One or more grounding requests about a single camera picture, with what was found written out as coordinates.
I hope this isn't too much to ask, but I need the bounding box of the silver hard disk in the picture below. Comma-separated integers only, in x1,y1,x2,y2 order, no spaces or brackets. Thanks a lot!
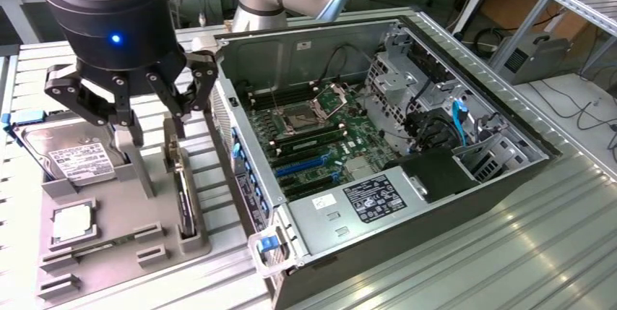
13,118,130,186

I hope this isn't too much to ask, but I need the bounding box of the blue expansion slot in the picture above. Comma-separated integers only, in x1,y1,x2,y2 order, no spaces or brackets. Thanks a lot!
275,156,326,178

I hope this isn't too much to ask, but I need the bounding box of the NVIDIA graphics card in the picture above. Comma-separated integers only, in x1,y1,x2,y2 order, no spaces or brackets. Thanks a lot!
162,118,199,238

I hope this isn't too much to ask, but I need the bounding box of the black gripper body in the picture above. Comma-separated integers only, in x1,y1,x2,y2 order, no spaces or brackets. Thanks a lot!
40,0,188,93

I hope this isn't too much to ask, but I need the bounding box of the blue disk caddy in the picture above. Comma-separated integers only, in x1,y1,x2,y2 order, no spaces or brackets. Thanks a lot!
0,109,51,145

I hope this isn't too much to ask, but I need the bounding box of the blue SATA wire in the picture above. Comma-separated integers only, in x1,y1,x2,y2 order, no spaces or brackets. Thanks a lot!
451,98,473,149

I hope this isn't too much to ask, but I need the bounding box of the open black PC case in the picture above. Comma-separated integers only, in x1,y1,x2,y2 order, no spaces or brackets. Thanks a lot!
192,13,565,310

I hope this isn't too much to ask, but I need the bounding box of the green RAM stick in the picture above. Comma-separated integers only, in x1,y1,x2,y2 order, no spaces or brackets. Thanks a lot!
69,233,139,254

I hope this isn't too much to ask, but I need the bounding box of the CPU socket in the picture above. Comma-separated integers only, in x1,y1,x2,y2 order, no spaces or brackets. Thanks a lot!
278,106,319,134

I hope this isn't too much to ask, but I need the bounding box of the grey computer tower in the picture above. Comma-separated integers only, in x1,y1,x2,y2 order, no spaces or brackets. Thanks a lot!
498,33,574,86

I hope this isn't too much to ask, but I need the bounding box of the silver CPU chip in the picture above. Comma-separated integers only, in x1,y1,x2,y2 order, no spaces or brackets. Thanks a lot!
51,207,95,244

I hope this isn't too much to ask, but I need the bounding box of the grey plastic parts rack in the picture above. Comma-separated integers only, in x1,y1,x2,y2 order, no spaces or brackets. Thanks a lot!
31,127,214,306

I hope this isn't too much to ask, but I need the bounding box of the metal socket cover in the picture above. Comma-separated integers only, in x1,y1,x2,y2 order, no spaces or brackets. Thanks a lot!
311,83,351,111

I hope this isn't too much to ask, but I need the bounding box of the silver chipset heatsink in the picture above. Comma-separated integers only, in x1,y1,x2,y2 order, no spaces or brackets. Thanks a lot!
345,160,382,178

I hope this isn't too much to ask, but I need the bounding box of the black plastic shroud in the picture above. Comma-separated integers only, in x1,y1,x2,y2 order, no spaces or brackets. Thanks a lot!
399,147,483,205

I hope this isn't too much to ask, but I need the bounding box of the grey power supply unit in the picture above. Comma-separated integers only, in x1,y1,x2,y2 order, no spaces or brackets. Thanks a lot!
286,165,430,257

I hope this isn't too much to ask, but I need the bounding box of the silver disk bay cage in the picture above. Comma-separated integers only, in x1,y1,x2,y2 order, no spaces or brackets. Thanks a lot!
363,49,454,134

